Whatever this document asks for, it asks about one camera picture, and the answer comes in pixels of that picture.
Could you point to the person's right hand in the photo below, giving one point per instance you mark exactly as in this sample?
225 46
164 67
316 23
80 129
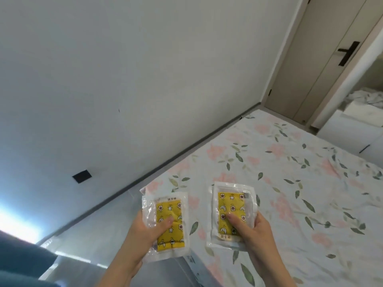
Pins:
261 245

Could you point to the person's left hand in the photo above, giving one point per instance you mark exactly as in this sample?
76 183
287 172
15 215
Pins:
140 242

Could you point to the yellow sachet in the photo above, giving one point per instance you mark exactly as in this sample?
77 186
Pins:
230 203
170 209

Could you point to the wooden shelf unit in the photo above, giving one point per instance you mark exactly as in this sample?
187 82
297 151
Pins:
377 77

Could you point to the floral bed sheet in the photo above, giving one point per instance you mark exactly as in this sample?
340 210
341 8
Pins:
299 191

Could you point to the blue curtain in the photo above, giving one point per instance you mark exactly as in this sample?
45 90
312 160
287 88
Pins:
24 260

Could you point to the white cabinet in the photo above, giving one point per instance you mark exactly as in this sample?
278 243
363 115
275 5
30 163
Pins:
341 131

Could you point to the beige door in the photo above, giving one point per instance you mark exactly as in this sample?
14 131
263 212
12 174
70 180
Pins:
287 41
314 56

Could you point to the black wall socket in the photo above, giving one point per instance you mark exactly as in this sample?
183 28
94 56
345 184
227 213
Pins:
81 176

